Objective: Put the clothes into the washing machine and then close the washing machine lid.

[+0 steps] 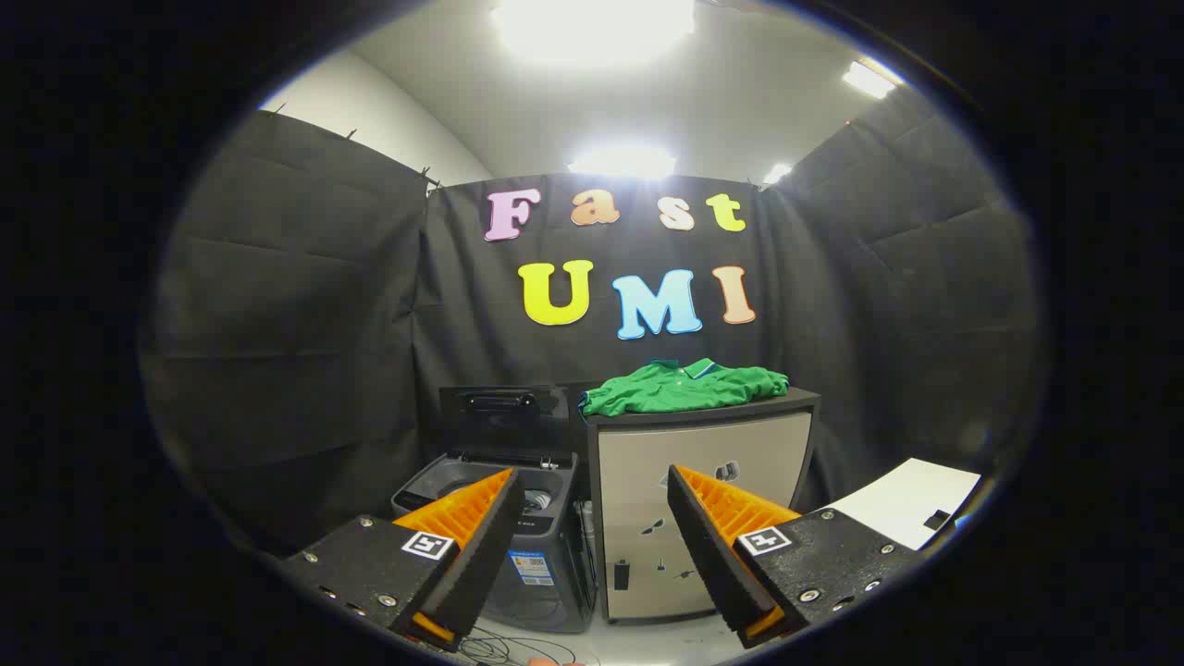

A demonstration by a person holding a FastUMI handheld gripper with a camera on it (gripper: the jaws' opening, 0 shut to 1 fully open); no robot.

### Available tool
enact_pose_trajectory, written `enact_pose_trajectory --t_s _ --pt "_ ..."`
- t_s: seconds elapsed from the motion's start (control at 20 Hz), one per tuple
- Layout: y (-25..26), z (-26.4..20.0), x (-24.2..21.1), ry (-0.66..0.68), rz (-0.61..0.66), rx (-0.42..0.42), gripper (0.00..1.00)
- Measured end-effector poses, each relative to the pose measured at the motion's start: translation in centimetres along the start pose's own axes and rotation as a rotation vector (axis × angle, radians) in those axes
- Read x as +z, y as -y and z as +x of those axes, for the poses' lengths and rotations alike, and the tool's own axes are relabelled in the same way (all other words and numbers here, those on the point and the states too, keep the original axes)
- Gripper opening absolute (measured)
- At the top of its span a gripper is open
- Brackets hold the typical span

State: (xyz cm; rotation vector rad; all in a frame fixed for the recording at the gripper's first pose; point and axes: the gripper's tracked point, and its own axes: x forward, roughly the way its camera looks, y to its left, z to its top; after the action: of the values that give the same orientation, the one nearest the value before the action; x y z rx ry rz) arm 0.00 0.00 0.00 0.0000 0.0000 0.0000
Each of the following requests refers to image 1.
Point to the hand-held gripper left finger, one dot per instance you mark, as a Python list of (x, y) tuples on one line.
[(481, 546)]

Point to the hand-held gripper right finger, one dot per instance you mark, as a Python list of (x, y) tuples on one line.
[(712, 555)]

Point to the grey washing machine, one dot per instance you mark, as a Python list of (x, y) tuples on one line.
[(546, 592)]

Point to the green polo shirt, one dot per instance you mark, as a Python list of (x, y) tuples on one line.
[(680, 388)]

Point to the white board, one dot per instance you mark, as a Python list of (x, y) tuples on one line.
[(902, 495)]

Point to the small black object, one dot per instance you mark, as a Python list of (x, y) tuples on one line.
[(936, 520)]

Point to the black backdrop cloth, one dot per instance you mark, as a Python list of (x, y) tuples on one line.
[(324, 324)]

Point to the small ceiling light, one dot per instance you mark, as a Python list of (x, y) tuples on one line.
[(777, 173)]

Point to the round ceiling light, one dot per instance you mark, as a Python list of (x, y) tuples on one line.
[(622, 163)]

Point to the rectangular ceiling light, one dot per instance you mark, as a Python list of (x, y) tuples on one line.
[(868, 80)]

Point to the large ceiling light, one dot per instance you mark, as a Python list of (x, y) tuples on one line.
[(592, 28)]

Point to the beige cabinet with black frame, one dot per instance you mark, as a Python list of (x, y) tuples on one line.
[(638, 481)]

